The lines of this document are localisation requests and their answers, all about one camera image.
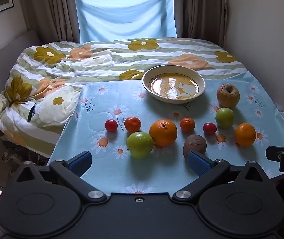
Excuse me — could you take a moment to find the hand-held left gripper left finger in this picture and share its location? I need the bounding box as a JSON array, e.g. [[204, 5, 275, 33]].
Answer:
[[12, 151, 107, 204]]

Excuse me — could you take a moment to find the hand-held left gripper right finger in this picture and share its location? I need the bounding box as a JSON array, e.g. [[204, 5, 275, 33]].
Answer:
[[173, 151, 269, 201]]

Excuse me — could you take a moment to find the brown kiwi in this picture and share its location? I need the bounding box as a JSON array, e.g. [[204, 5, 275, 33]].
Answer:
[[183, 134, 207, 159]]

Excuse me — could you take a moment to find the medium orange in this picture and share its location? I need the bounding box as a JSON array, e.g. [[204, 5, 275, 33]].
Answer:
[[235, 123, 256, 147]]

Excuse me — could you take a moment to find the red cherry tomato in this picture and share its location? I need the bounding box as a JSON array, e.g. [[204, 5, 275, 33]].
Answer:
[[203, 123, 217, 135], [105, 119, 118, 132]]

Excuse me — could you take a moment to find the small tangerine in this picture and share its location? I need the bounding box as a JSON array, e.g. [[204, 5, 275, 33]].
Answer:
[[124, 117, 142, 133], [180, 118, 196, 133]]

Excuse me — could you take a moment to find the large green apple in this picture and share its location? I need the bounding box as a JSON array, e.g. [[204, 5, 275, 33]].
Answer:
[[126, 132, 154, 159]]

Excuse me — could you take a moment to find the yellow-brown bruised apple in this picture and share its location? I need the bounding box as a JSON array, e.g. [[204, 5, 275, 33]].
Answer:
[[216, 84, 240, 109]]

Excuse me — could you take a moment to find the cream bowl with yellow print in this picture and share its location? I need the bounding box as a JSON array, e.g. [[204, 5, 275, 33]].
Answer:
[[142, 65, 206, 104]]

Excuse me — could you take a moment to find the large orange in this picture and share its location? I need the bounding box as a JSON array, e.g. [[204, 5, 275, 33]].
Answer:
[[149, 119, 178, 147]]

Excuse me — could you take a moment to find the small green apple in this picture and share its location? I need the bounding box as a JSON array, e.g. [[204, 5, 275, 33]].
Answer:
[[215, 107, 235, 129]]

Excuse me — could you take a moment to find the light blue daisy tablecloth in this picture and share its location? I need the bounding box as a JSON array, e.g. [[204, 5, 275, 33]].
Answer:
[[47, 71, 284, 195]]

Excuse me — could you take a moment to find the small dark device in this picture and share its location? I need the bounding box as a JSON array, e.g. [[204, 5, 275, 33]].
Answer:
[[27, 103, 37, 123]]

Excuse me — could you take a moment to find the floral striped blanket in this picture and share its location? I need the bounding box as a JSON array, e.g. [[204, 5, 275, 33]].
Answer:
[[0, 37, 246, 158]]

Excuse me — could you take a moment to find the light blue hanging sheet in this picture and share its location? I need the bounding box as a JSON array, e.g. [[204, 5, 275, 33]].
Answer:
[[74, 0, 178, 43]]

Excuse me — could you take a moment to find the brown curtain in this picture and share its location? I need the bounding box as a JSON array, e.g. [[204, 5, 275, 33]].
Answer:
[[173, 0, 228, 46], [17, 0, 81, 43]]

